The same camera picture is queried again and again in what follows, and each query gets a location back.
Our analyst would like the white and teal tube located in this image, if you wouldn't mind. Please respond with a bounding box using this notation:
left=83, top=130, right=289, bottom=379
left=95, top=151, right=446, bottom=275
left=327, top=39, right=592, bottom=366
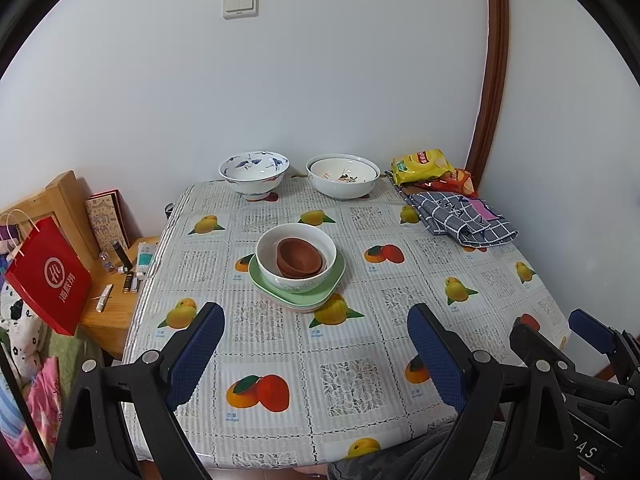
left=136, top=243, right=153, bottom=281

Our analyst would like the pink square plate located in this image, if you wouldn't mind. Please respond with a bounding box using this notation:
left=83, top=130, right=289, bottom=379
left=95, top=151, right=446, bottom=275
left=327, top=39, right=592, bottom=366
left=270, top=296, right=337, bottom=315

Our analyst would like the grey checked cloth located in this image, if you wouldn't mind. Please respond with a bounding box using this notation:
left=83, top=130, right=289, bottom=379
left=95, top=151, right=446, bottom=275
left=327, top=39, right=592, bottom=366
left=402, top=191, right=519, bottom=248

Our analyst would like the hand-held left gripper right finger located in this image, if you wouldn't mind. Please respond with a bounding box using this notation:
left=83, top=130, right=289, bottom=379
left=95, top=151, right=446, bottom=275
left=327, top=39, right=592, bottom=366
left=406, top=302, right=583, bottom=480

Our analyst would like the yellow chip bag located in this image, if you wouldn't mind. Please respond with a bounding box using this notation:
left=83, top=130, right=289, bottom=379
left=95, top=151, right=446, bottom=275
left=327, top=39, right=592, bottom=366
left=391, top=149, right=456, bottom=187

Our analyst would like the patterned book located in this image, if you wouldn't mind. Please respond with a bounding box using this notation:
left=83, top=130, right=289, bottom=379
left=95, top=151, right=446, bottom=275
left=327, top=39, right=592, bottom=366
left=84, top=189, right=132, bottom=256

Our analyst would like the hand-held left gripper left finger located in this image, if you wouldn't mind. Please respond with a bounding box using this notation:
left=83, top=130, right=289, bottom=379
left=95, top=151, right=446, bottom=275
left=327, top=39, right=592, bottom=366
left=51, top=301, right=227, bottom=480

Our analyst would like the red paper bag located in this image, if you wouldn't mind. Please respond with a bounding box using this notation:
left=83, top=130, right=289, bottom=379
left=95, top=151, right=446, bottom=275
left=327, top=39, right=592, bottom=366
left=0, top=209, right=92, bottom=337

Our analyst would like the wooden nightstand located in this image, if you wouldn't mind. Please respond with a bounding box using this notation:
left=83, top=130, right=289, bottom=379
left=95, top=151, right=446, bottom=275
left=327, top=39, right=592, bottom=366
left=79, top=236, right=161, bottom=361

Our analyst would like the blue patterned white bowl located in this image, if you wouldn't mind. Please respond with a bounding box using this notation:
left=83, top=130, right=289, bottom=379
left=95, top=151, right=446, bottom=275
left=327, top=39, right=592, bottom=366
left=218, top=150, right=290, bottom=201

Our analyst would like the red chip bag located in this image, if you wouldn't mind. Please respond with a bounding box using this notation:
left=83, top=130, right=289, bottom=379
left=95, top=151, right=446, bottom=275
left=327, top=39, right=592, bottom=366
left=430, top=167, right=478, bottom=197

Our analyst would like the large white bowl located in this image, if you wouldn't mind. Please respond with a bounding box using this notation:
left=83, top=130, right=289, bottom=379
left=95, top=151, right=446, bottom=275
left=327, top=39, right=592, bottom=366
left=306, top=155, right=379, bottom=202

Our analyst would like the blue square plate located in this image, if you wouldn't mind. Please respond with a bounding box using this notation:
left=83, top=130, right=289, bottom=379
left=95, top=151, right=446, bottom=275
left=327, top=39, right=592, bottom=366
left=254, top=285, right=342, bottom=311

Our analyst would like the white light switch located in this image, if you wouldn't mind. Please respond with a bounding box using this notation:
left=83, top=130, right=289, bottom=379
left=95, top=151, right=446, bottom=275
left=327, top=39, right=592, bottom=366
left=223, top=0, right=260, bottom=21

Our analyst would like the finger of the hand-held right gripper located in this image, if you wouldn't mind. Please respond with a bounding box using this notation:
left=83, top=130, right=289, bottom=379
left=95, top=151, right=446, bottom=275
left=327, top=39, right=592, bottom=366
left=509, top=322, right=577, bottom=376
left=569, top=309, right=640, bottom=387

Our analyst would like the floral bedding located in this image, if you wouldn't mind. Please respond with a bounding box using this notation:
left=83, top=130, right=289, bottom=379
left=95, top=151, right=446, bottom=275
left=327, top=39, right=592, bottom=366
left=0, top=225, right=76, bottom=480

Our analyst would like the plain white bowl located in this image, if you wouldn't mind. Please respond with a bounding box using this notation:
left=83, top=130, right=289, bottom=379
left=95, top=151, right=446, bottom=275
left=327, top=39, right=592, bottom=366
left=256, top=223, right=338, bottom=294

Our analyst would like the brown wooden door frame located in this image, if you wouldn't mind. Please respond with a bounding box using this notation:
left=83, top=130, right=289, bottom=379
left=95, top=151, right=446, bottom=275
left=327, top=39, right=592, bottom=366
left=465, top=0, right=510, bottom=196

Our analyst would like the green square plate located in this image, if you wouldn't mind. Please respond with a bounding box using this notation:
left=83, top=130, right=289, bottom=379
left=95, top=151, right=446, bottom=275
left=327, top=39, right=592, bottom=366
left=248, top=250, right=347, bottom=308

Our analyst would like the small brown bowl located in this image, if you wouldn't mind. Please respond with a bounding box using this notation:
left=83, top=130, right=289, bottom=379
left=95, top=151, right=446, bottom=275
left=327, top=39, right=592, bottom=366
left=276, top=238, right=326, bottom=276
left=277, top=245, right=329, bottom=279

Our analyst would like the fruit print tablecloth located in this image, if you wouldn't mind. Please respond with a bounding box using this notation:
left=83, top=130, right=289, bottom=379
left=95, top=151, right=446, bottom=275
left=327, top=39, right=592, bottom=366
left=121, top=177, right=572, bottom=471

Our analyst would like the white bowl with printed inside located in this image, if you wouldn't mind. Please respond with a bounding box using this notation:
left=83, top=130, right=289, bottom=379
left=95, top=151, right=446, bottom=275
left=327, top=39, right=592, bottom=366
left=310, top=158, right=376, bottom=184

